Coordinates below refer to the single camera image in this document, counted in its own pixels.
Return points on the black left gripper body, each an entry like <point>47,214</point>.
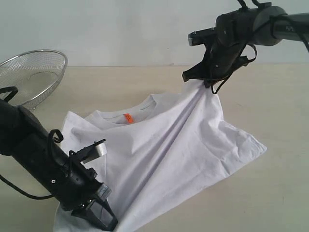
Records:
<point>74,187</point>

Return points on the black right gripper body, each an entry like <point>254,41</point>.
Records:
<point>224,60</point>

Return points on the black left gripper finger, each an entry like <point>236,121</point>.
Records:
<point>103,192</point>
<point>99,214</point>

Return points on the white t-shirt red print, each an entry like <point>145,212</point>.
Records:
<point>161,152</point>

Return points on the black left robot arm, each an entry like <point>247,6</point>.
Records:
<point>24,138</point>

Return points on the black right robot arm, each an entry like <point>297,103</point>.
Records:
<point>264,25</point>

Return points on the metal mesh basket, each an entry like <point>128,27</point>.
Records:
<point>36,74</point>

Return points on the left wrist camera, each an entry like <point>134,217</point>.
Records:
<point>89,153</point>

